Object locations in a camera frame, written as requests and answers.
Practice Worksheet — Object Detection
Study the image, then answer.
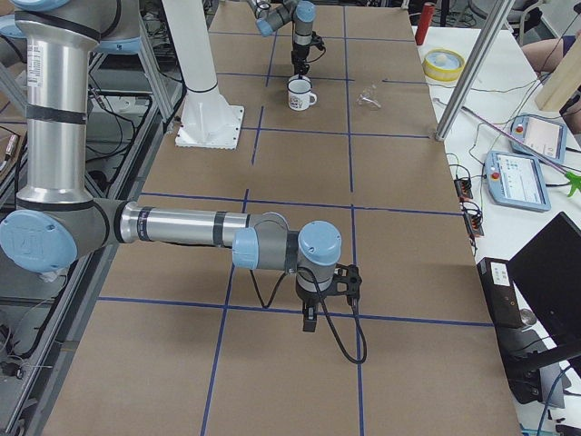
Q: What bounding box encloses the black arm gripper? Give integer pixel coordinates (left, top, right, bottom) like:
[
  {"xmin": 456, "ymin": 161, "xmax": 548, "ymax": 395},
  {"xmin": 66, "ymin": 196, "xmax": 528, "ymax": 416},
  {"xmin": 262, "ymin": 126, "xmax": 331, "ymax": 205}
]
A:
[{"xmin": 296, "ymin": 286, "xmax": 321, "ymax": 332}]

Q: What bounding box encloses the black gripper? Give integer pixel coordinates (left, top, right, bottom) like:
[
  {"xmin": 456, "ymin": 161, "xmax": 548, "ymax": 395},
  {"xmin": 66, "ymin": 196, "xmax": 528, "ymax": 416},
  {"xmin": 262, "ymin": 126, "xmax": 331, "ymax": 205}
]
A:
[{"xmin": 291, "ymin": 43, "xmax": 310, "ymax": 78}]

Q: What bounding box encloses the clear plastic funnel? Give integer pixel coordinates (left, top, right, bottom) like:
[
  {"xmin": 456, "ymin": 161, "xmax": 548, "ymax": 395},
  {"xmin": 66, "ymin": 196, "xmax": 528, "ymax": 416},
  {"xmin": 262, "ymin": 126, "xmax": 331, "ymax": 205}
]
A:
[{"xmin": 356, "ymin": 84, "xmax": 382, "ymax": 111}]

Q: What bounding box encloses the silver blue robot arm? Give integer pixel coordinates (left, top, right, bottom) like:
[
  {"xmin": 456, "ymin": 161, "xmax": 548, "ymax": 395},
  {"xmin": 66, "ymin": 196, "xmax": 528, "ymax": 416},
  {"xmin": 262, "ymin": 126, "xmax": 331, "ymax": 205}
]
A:
[
  {"xmin": 247, "ymin": 0, "xmax": 325, "ymax": 76},
  {"xmin": 1, "ymin": 1, "xmax": 347, "ymax": 332}
]

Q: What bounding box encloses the white enamel cup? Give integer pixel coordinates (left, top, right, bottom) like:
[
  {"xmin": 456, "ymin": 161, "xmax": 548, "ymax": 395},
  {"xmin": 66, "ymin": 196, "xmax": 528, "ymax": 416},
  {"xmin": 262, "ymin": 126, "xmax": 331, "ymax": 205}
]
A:
[{"xmin": 287, "ymin": 75, "xmax": 318, "ymax": 112}]

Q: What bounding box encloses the red cardboard tube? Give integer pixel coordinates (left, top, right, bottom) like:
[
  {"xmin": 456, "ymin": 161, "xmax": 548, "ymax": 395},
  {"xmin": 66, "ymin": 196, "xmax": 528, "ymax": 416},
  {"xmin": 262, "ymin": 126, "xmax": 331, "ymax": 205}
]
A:
[{"xmin": 415, "ymin": 2, "xmax": 436, "ymax": 46}]

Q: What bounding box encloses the yellow rimmed blue bowl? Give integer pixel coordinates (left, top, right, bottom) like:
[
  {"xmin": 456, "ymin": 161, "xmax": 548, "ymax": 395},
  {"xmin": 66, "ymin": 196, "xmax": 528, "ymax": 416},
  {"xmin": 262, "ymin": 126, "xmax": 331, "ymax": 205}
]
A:
[{"xmin": 422, "ymin": 48, "xmax": 466, "ymax": 82}]

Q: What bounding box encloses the near orange relay module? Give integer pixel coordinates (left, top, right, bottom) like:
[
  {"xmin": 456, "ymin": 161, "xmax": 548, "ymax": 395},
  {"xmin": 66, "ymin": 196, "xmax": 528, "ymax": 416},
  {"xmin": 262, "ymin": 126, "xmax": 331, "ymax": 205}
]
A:
[{"xmin": 460, "ymin": 201, "xmax": 484, "ymax": 239}]

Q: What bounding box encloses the orange relay module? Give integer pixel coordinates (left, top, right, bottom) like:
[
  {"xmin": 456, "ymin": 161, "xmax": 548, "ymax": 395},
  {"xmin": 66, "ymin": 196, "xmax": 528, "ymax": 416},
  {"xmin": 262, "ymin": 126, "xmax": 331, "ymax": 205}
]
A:
[
  {"xmin": 460, "ymin": 201, "xmax": 484, "ymax": 239},
  {"xmin": 451, "ymin": 163, "xmax": 473, "ymax": 201}
]

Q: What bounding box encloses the black desktop box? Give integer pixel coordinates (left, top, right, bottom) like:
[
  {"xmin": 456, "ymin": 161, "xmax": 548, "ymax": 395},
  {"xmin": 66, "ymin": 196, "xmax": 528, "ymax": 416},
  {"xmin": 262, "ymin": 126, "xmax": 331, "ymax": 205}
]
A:
[{"xmin": 478, "ymin": 257, "xmax": 522, "ymax": 329}]

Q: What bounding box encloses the far orange relay module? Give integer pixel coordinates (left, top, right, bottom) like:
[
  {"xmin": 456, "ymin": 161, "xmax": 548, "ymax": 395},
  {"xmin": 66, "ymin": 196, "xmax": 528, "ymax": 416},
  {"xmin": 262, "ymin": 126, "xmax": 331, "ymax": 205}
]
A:
[{"xmin": 451, "ymin": 163, "xmax": 473, "ymax": 201}]

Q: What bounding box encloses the near teach pendant tablet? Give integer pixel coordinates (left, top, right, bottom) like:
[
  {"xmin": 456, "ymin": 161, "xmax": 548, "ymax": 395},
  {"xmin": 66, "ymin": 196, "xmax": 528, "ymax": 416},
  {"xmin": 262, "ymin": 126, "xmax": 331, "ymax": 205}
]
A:
[{"xmin": 484, "ymin": 151, "xmax": 551, "ymax": 212}]

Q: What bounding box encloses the teach pendant tablet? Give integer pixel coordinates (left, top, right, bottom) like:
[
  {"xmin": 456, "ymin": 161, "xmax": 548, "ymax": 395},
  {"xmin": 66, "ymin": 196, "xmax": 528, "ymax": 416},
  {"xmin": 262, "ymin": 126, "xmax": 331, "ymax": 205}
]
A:
[
  {"xmin": 484, "ymin": 151, "xmax": 551, "ymax": 212},
  {"xmin": 510, "ymin": 114, "xmax": 566, "ymax": 164}
]

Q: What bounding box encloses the black laptop computer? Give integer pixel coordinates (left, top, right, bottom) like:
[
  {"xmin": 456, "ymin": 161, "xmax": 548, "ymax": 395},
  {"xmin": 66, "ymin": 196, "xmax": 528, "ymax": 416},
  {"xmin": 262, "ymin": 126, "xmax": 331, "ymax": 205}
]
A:
[{"xmin": 507, "ymin": 212, "xmax": 580, "ymax": 344}]

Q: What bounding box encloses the far teach pendant tablet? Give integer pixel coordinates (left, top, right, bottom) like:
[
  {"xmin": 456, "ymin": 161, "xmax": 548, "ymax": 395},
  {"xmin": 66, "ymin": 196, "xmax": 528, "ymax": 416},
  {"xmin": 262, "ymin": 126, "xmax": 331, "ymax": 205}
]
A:
[{"xmin": 510, "ymin": 114, "xmax": 566, "ymax": 164}]

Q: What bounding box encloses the wooden beam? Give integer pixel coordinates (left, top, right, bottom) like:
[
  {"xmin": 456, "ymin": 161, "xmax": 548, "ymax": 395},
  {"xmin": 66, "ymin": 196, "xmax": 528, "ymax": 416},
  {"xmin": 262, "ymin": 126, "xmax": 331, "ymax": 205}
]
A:
[{"xmin": 535, "ymin": 38, "xmax": 581, "ymax": 112}]

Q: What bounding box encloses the metal reacher grabber stick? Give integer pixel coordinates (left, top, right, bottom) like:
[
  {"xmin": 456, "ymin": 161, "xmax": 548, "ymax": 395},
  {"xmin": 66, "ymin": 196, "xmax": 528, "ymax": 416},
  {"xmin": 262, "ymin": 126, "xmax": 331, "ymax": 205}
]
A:
[{"xmin": 460, "ymin": 105, "xmax": 580, "ymax": 197}]

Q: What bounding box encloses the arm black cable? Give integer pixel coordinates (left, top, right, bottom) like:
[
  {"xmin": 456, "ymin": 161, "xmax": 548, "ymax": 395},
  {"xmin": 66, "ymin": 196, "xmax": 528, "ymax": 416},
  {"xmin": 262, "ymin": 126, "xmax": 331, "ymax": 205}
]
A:
[{"xmin": 249, "ymin": 267, "xmax": 368, "ymax": 364}]

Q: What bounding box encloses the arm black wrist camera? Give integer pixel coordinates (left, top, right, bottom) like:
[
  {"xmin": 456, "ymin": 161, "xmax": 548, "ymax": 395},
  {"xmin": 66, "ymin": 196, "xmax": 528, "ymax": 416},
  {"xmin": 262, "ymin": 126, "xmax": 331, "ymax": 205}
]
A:
[{"xmin": 327, "ymin": 263, "xmax": 362, "ymax": 307}]

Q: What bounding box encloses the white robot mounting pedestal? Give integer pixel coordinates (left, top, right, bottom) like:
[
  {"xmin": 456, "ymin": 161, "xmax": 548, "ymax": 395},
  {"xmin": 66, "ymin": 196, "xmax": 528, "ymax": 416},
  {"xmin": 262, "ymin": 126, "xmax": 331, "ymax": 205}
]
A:
[{"xmin": 162, "ymin": 0, "xmax": 244, "ymax": 150}]

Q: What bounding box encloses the aluminium frame post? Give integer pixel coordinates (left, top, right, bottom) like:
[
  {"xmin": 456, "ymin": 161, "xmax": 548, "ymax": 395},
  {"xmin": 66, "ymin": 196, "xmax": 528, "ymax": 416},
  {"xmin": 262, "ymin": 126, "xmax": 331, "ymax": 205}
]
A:
[{"xmin": 435, "ymin": 0, "xmax": 514, "ymax": 142}]

